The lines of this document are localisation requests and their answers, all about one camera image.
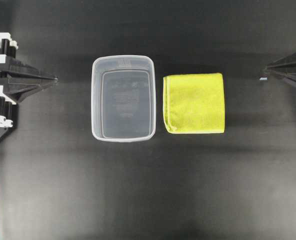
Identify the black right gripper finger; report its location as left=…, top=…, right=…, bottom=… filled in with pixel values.
left=259, top=70, right=296, bottom=88
left=265, top=52, right=296, bottom=73

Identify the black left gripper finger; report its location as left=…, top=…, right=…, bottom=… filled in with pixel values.
left=3, top=57, right=58, bottom=80
left=5, top=79, right=58, bottom=104

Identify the clear plastic container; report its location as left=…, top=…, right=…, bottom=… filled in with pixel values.
left=91, top=55, right=156, bottom=143

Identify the yellow folded towel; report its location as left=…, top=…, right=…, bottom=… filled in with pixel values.
left=163, top=73, right=225, bottom=134

